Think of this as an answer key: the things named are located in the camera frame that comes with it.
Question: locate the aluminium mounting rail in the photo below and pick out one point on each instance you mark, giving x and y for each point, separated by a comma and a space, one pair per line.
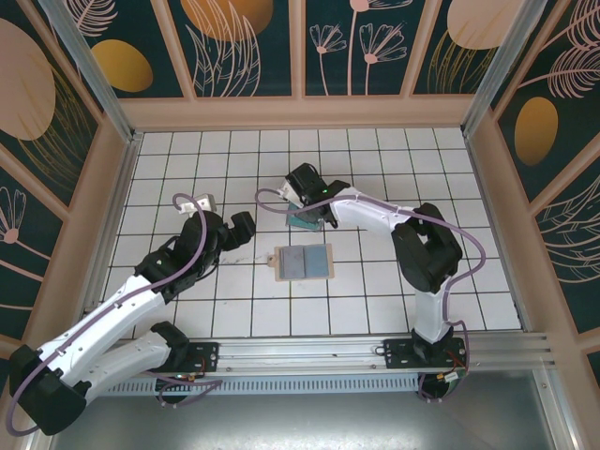
300, 351

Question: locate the aluminium frame post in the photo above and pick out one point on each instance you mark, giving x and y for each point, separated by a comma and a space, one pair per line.
497, 65
94, 79

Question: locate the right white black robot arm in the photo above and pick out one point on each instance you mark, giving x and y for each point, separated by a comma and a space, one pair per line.
375, 215

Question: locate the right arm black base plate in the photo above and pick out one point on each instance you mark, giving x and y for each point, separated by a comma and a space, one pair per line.
398, 354

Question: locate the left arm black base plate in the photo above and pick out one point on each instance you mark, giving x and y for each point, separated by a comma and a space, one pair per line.
206, 356

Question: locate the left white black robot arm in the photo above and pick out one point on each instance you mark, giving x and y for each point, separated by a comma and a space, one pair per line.
94, 323

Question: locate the beige leather card holder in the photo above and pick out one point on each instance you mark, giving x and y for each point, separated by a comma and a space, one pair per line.
302, 262

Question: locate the steel sheet panel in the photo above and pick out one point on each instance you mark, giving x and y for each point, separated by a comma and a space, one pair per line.
300, 422

